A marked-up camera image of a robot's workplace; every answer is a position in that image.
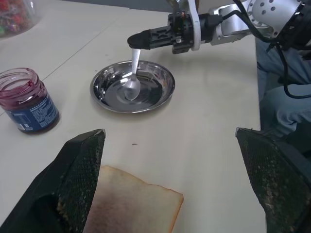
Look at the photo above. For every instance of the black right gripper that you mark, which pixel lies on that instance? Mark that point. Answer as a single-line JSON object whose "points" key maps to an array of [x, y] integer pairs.
{"points": [[181, 26]]}

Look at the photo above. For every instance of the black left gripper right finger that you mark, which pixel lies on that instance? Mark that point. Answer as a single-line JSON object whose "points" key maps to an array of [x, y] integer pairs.
{"points": [[274, 179]]}

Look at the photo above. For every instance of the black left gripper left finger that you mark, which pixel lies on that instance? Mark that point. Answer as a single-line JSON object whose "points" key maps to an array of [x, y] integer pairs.
{"points": [[73, 174]]}

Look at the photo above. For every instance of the white plastic spoon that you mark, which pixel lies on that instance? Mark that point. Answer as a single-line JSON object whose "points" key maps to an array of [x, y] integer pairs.
{"points": [[132, 87]]}

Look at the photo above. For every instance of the toasted bread slice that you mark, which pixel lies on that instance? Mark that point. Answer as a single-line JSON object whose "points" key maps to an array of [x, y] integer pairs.
{"points": [[136, 201]]}

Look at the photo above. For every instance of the glass jam jar blue label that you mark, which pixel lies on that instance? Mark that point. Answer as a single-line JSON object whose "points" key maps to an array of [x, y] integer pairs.
{"points": [[29, 104]]}

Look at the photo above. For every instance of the round stainless steel plate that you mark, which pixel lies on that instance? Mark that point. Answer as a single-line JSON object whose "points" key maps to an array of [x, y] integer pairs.
{"points": [[148, 97]]}

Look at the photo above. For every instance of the person's legs in blue jeans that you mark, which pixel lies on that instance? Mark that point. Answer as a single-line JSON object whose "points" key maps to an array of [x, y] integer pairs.
{"points": [[279, 109]]}

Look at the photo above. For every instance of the clear jar of colourful candy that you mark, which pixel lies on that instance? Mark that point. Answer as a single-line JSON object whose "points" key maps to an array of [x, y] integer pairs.
{"points": [[13, 17]]}

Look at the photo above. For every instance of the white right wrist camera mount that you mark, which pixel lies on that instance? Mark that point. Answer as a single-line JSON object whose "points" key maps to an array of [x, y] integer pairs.
{"points": [[195, 29]]}

